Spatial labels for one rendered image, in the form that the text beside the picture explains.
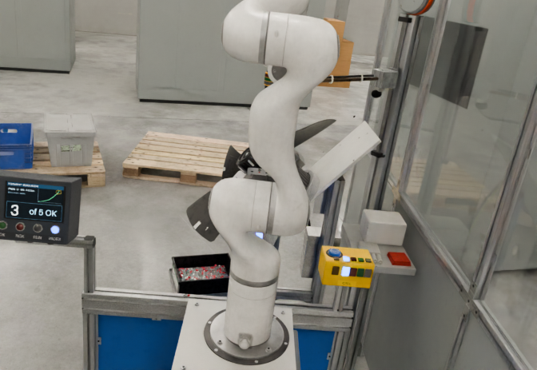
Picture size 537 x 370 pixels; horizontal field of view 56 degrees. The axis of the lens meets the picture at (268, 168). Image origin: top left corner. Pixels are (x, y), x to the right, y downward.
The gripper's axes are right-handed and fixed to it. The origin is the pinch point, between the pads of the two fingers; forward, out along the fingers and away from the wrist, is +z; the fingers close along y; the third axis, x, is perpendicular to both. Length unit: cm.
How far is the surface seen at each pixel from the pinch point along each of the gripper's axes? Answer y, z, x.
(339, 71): 187, 811, -141
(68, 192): -58, -30, -42
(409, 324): 70, 3, -107
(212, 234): -16, 3, -71
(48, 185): -64, -30, -41
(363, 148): 39, 14, -34
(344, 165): 32, 13, -42
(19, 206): -72, -32, -47
